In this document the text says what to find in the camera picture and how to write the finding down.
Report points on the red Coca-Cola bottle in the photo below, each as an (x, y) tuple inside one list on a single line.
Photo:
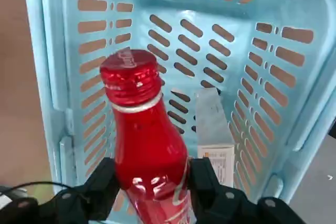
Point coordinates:
[(149, 142)]

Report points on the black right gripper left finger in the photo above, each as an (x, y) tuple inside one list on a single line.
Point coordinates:
[(86, 197)]

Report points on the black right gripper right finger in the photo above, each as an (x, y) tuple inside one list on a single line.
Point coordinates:
[(223, 200)]

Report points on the light blue shopping basket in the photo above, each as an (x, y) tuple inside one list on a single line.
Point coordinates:
[(183, 24)]

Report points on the white yellow cookie box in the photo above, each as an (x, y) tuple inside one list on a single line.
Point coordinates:
[(214, 129)]

